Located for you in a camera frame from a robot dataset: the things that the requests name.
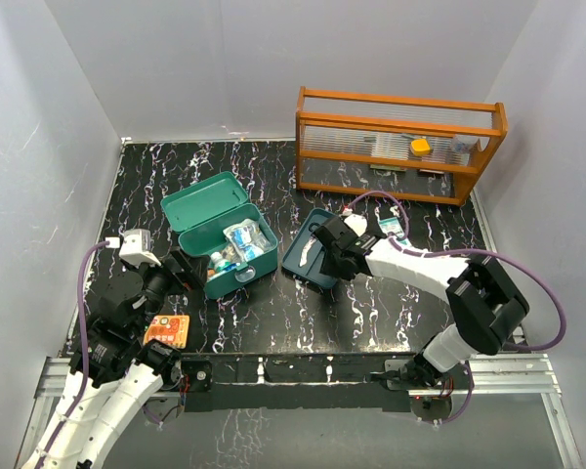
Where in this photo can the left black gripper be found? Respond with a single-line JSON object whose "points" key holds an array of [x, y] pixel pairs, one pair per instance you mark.
{"points": [[190, 267]]}

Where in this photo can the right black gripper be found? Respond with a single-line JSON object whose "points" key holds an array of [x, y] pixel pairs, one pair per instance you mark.
{"points": [[330, 270]]}

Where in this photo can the white green bottle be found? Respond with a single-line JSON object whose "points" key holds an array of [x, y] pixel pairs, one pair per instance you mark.
{"points": [[223, 263]]}

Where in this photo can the blue divided tray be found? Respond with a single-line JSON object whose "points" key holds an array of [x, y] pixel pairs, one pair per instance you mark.
{"points": [[290, 259]]}

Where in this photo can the teal medicine kit box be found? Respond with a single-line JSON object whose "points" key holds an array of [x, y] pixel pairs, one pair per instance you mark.
{"points": [[215, 218]]}

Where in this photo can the white blue gauze packet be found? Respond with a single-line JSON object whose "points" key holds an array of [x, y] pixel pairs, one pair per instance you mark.
{"points": [[248, 250]]}

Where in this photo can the clear plastic vial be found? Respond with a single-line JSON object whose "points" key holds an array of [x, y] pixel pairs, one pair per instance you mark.
{"points": [[249, 227]]}

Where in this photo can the black handled scissors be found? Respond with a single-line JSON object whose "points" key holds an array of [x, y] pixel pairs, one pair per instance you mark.
{"points": [[310, 248]]}

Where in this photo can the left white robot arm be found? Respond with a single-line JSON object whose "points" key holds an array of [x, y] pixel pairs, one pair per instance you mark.
{"points": [[114, 371]]}

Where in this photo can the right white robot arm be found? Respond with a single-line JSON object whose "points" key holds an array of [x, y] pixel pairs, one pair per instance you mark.
{"points": [[484, 302]]}

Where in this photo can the small green white sachet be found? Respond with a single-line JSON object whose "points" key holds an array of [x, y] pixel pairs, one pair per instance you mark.
{"points": [[392, 226]]}

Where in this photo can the orange card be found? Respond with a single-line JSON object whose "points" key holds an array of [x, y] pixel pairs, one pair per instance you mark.
{"points": [[170, 330]]}

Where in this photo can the orange wooden rack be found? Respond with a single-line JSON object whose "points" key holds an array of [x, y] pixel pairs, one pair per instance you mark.
{"points": [[352, 143]]}

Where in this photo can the yellow small box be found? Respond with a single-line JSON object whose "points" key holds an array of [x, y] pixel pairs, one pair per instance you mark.
{"points": [[420, 147]]}

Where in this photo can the clear cup on rack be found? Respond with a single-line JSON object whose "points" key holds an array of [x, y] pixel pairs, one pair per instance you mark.
{"points": [[463, 144]]}

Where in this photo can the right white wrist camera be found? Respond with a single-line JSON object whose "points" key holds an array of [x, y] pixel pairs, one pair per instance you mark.
{"points": [[357, 223]]}

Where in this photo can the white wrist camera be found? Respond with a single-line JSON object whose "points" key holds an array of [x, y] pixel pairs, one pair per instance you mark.
{"points": [[135, 247], [357, 223]]}

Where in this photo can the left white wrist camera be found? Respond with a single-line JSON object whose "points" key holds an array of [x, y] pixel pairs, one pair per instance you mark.
{"points": [[135, 247]]}

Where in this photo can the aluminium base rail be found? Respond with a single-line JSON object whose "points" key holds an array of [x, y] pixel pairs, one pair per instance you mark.
{"points": [[207, 382]]}

